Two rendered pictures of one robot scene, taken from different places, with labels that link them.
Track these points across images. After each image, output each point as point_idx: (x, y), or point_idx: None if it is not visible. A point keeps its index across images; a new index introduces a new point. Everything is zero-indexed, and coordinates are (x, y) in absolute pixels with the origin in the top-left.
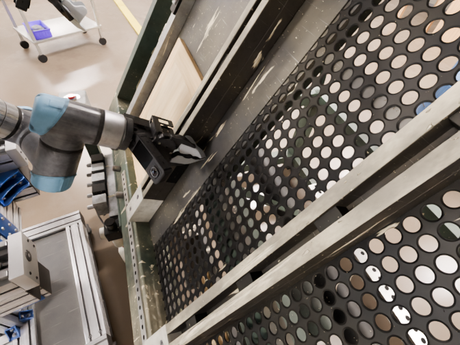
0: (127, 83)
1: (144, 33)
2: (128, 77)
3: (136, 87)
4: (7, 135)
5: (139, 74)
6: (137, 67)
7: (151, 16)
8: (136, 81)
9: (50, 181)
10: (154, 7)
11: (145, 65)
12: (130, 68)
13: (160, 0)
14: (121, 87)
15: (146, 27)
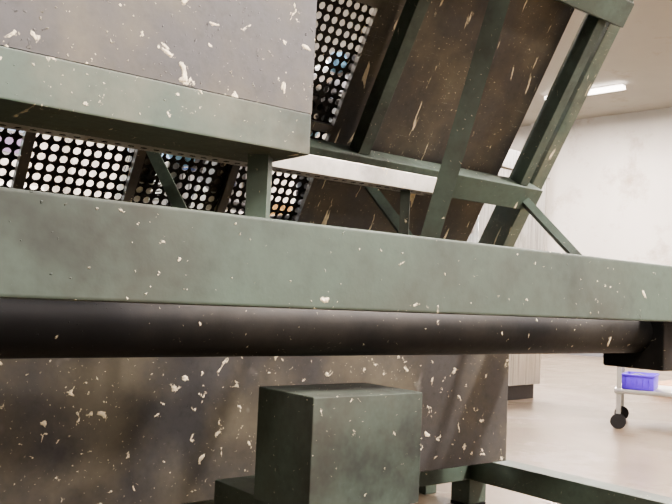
0: (486, 233)
1: (513, 168)
2: (488, 226)
3: (494, 242)
4: None
5: (500, 221)
6: (500, 212)
7: (523, 147)
8: (496, 231)
9: None
10: (527, 138)
11: (508, 209)
12: (493, 213)
13: (533, 129)
14: (479, 240)
15: (517, 160)
